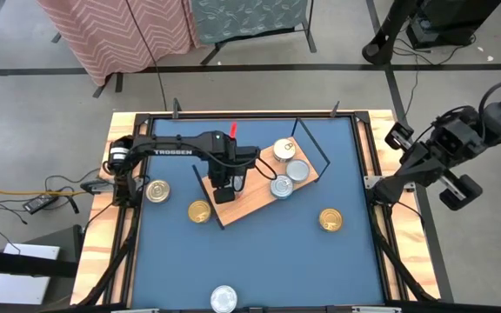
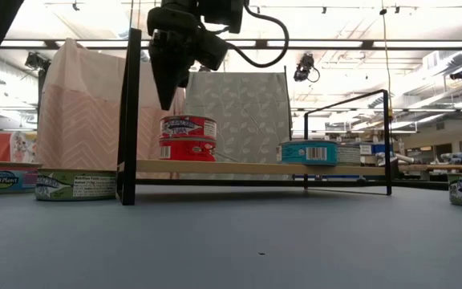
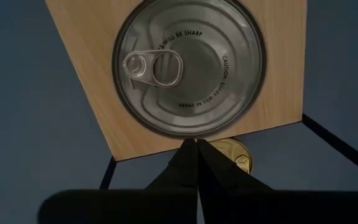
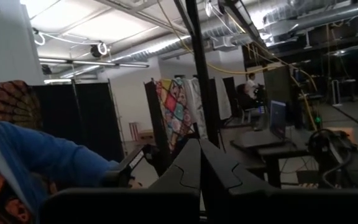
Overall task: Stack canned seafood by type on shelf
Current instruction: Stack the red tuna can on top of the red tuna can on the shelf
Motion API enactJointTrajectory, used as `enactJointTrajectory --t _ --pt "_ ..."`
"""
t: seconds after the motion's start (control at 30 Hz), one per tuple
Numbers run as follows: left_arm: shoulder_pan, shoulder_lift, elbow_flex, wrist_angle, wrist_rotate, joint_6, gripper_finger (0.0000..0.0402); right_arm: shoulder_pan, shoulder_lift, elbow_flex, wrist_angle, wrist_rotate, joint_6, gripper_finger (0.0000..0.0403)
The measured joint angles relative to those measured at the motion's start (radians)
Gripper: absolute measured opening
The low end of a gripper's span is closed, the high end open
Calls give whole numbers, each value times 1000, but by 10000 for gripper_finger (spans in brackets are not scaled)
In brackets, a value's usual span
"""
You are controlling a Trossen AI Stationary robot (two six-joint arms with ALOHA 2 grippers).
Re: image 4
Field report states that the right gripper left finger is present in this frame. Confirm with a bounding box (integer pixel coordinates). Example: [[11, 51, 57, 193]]
[[149, 139, 201, 200]]

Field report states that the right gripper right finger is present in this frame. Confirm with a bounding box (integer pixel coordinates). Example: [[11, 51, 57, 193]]
[[200, 139, 275, 219]]

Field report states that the red stool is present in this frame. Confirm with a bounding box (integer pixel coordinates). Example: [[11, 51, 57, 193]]
[[128, 121, 141, 142]]

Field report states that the colourful patchwork quilt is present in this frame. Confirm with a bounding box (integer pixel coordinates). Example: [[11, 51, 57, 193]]
[[155, 77, 198, 150]]

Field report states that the white hanging cloth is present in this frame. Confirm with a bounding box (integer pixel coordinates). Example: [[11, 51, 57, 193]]
[[183, 77, 232, 138]]

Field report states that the open laptop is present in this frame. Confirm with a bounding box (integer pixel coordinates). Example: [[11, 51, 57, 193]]
[[230, 99, 288, 149]]

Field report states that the person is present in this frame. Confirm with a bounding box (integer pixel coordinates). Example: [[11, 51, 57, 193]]
[[0, 118, 121, 224], [244, 73, 260, 100]]

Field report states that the black room divider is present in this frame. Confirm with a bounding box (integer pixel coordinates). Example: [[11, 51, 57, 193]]
[[32, 82, 126, 162]]

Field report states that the orange box device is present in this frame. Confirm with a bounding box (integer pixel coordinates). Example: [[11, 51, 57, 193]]
[[328, 126, 356, 139]]

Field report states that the linear ceiling light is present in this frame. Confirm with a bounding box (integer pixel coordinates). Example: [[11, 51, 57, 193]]
[[39, 57, 150, 68]]

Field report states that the brown patterned cloth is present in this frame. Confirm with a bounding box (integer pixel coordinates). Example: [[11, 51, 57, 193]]
[[0, 80, 43, 131]]

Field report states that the silver ventilation duct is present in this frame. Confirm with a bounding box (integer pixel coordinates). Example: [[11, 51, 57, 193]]
[[57, 0, 358, 78]]

